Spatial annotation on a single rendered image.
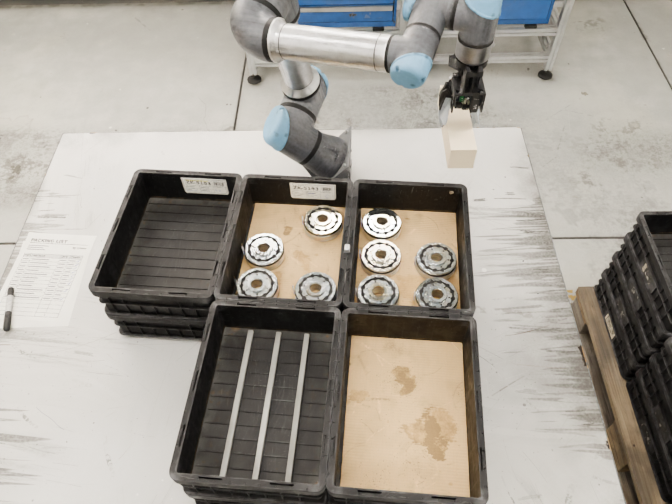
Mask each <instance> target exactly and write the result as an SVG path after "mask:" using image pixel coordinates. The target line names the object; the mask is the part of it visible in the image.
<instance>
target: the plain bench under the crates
mask: <svg viewBox="0 0 672 504"><path fill-rule="evenodd" d="M473 131H474V136H475V141H476V146H477V153H476V157H475V161H474V165H473V168H447V162H446V155H445V149H444V143H443V136H442V130H441V128H383V129H352V140H351V149H352V152H351V159H352V170H351V180H352V182H353V184H354V182H355V181H356V180H358V179H371V180H392V181H413V182H435V183H456V184H463V185H465V186H466V187H467V190H468V204H469V219H470V233H471V247H472V262H473V276H474V291H475V305H476V310H475V313H474V316H473V318H474V319H475V320H476V322H477V334H478V348H479V363H480V377H481V391H482V406H483V420H484V435H485V449H486V463H487V478H488V492H489V499H488V502H487V503H486V504H626V501H625V497H624V494H623V490H622V486H621V483H620V479H619V476H618V472H617V468H616V465H615V461H614V458H613V454H612V451H611V447H610V443H609V440H608V436H607V433H606V429H605V426H604V422H603V418H602V415H601V411H600V408H599V404H598V400H597V397H596V393H595V390H594V386H593V383H592V379H591V375H590V372H589V368H588V365H587V361H586V357H585V354H584V350H583V347H582V343H581V340H580V336H579V332H578V329H577V325H576V322H575V318H574V315H573V311H572V307H571V304H570V300H569V297H568V293H567V289H566V286H565V282H564V279H563V275H562V272H561V268H560V264H559V261H558V257H557V254H556V250H555V247H554V243H553V239H552V236H551V232H550V229H549V225H548V221H547V218H546V214H545V211H544V207H543V204H542V200H541V196H540V193H539V189H538V186H537V182H536V178H535V175H534V171H533V168H532V164H531V161H530V157H529V153H528V150H527V146H526V143H525V139H524V136H523V132H522V128H519V127H473ZM139 169H157V170H179V171H200V172H221V173H238V174H240V175H241V176H242V178H243V176H245V175H247V174H264V175H285V176H307V177H311V176H310V174H309V173H308V172H307V171H306V170H305V168H304V167H303V166H302V165H300V164H298V163H297V162H295V161H293V160H292V159H290V158H289V157H287V156H285V155H284V154H282V153H280V152H279V151H276V150H274V149H273V148H272V147H271V146H269V145H268V144H267V143H266V142H265V141H264V138H263V130H236V131H163V132H90V133H63V134H62V136H61V138H60V141H59V143H58V145H57V148H56V150H55V152H54V155H53V157H52V159H51V162H50V164H49V167H48V169H47V171H46V174H45V176H44V178H43V181H42V183H41V185H40V188H39V190H38V192H37V195H36V197H35V200H34V202H33V204H32V207H31V209H30V211H29V214H28V216H27V218H26V221H25V223H24V225H23V228H22V230H21V232H20V235H19V237H18V240H17V242H16V244H15V247H14V249H13V251H12V254H11V256H10V258H9V261H8V263H7V265H6V268H5V270H4V273H3V275H2V277H1V280H0V291H1V289H2V287H3V285H4V283H5V281H6V279H7V277H8V275H9V273H10V271H11V269H12V267H13V265H14V263H15V261H16V259H17V257H18V255H19V252H20V250H21V247H22V244H23V241H25V240H26V238H27V236H28V233H29V232H34V233H46V234H67V235H88V236H97V237H96V239H95V241H94V244H93V246H92V249H91V251H90V254H89V257H88V260H87V263H86V267H85V270H84V274H83V277H82V280H81V284H80V287H79V291H78V294H77V298H76V301H75V304H74V308H73V311H72V315H71V318H70V322H69V325H68V326H60V327H26V328H10V330H9V331H8V332H5V331H4V330H3V328H0V504H196V503H195V500H194V499H193V498H190V497H188V496H187V495H186V493H185V492H184V491H183V486H181V485H180V484H177V483H175V482H174V481H173V480H172V478H171V477H170V475H169V468H170V464H171V460H172V456H173V452H174V448H175V444H176V440H177V436H178V432H179V428H180V424H181V420H182V416H183V412H184V408H185V404H186V400H187V397H188V393H189V389H190V385H191V381H192V377H193V373H194V369H195V365H196V361H197V357H198V353H199V349H200V345H201V340H186V339H171V338H157V337H142V336H127V335H121V334H120V333H119V327H120V326H117V325H115V324H114V320H111V319H109V318H108V316H107V315H106V314H105V310H104V308H105V304H102V303H100V302H99V297H95V296H93V295H92V293H91V292H90V290H89V288H88V284H89V282H90V279H91V277H92V274H93V272H94V270H95V267H96V265H97V262H98V260H99V257H100V255H101V252H102V250H103V248H104V245H105V243H106V240H107V238H108V235H109V233H110V230H111V228H112V225H113V223H114V221H115V218H116V216H117V213H118V211H119V208H120V206H121V203H122V201H123V198H124V196H125V194H126V191H127V189H128V186H129V184H130V181H131V179H132V176H133V174H134V172H135V171H136V170H139Z"/></svg>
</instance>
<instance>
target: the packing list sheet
mask: <svg viewBox="0 0 672 504"><path fill-rule="evenodd" d="M96 237H97V236H88V235H67V234H46V233H34V232H29V233H28V236H27V238H26V240H25V241H23V244H22V247H21V250H20V252H19V255H18V257H17V259H16V261H15V263H14V265H13V267H12V269H11V271H10V273H9V275H8V277H7V279H6V281H5V283H4V285H3V287H2V289H1V291H0V328H3V322H4V315H5V306H6V298H7V290H8V288H9V287H13V288H14V299H13V308H12V319H11V327H10V328H26V327H60V326H68V325H69V322H70V318H71V315H72V311H73V308H74V304H75V301H76V298H77V294H78V291H79V287H80V284H81V280H82V277H83V274H84V270H85V267H86V263H87V260H88V257H89V254H90V251H91V249H92V246H93V244H94V241H95V239H96Z"/></svg>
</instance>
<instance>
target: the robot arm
mask: <svg viewBox="0 0 672 504"><path fill-rule="evenodd" d="M502 1H503V0H404V3H403V10H402V16H403V19H404V20H405V21H406V22H408V23H407V26H406V29H405V31H404V34H403V35H393V34H384V33H375V32H365V31H356V30H346V29H337V28H327V27H318V26H308V25H299V24H298V19H299V17H300V6H299V2H298V0H236V1H235V3H234V5H233V7H232V9H231V13H230V27H231V31H232V33H233V36H234V38H235V40H236V41H237V43H238V44H239V45H240V47H241V48H242V49H243V50H245V51H246V52H247V53H248V54H249V55H251V56H253V57H255V58H257V59H259V60H261V61H265V62H270V63H277V64H278V66H279V69H280V71H281V74H282V77H281V81H280V85H281V89H282V91H283V94H284V96H283V99H282V101H281V104H280V105H278V106H275V107H274V108H273V109H272V110H271V112H270V113H269V116H268V117H267V119H266V122H265V125H264V129H263V138H264V141H265V142H266V143H267V144H268V145H269V146H271V147H272V148H273V149H274V150H276V151H279V152H280V153H282V154H284V155H285V156H287V157H289V158H290V159H292V160H293V161H295V162H297V163H298V164H300V165H302V166H303V167H304V168H305V170H306V171H307V172H308V173H309V174H310V176H311V177H328V178H332V177H333V176H334V175H335V174H336V173H337V172H338V170H339V169H340V167H341V166H342V164H343V162H344V160H345V157H346V154H347V149H348V146H347V142H346V141H345V140H343V139H342V138H340V137H337V136H333V135H329V134H325V133H322V132H320V131H319V130H317V129H316V128H314V125H315V122H316V119H317V117H318V114H319V112H320V109H321V107H322V104H323V102H324V99H325V98H326V96H327V92H328V87H329V83H328V79H327V77H326V75H325V74H324V73H321V70H320V69H318V68H317V67H315V66H312V65H310V63H315V64H323V65H330V66H338V67H346V68H353V69H361V70H369V71H376V72H384V73H390V77H391V79H392V80H393V82H395V83H396V84H397V85H399V86H400V85H401V86H403V87H404V88H408V89H415V88H418V87H420V86H422V85H423V84H424V83H425V81H426V79H427V77H428V74H429V72H430V70H431V68H432V65H433V60H434V57H435V54H436V51H437V48H438V45H439V42H440V40H441V37H442V34H443V31H444V29H447V30H452V31H454V30H456V31H459V32H458V37H457V43H456V49H455V54H454V55H449V62H448V66H450V67H452V68H454V69H455V70H457V71H458V72H457V73H453V74H452V75H451V76H450V77H448V79H449V81H448V82H445V84H444V86H443V87H442V89H441V90H440V93H439V104H438V106H439V111H438V113H439V123H440V126H441V127H443V126H445V125H446V123H447V120H448V114H449V110H450V109H451V113H453V107H454V109H462V110H468V109H469V112H470V117H471V122H472V127H473V126H474V124H475V123H476V122H477V124H478V125H479V114H480V112H481V113H482V110H483V106H484V102H485V98H486V91H485V87H484V83H483V78H482V77H483V73H484V71H483V69H484V68H485V67H486V66H487V64H488V59H489V58H490V54H491V48H492V47H494V46H495V42H493V41H494V37H495V33H496V28H497V24H498V20H499V17H500V15H501V6H502ZM482 102H483V103H482Z"/></svg>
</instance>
